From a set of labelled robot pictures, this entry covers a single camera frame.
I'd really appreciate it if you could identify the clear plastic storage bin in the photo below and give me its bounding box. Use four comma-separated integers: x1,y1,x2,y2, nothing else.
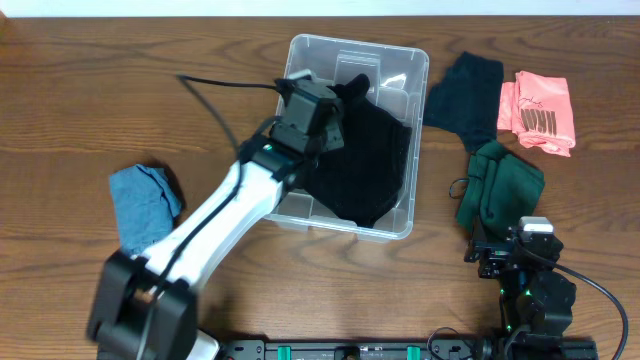
265,34,429,243

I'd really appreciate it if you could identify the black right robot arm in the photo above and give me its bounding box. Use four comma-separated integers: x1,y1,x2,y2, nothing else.
464,223,576,338

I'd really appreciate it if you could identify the dark green garment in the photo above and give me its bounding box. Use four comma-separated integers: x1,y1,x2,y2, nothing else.
456,141,545,240

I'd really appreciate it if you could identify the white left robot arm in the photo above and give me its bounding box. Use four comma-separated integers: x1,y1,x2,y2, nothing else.
86,74,344,359

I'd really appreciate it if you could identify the pink folded shirt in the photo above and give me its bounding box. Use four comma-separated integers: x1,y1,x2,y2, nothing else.
497,71,576,157

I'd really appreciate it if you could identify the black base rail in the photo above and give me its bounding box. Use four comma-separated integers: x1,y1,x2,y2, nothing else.
97,334,599,360

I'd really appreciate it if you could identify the blue cloth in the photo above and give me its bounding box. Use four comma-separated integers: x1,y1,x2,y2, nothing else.
109,164,182,255

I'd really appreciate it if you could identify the black knit garment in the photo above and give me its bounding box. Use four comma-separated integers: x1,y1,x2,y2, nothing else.
303,74,412,228

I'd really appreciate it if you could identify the dark navy folded garment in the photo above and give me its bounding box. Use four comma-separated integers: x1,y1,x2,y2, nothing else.
423,52,504,153

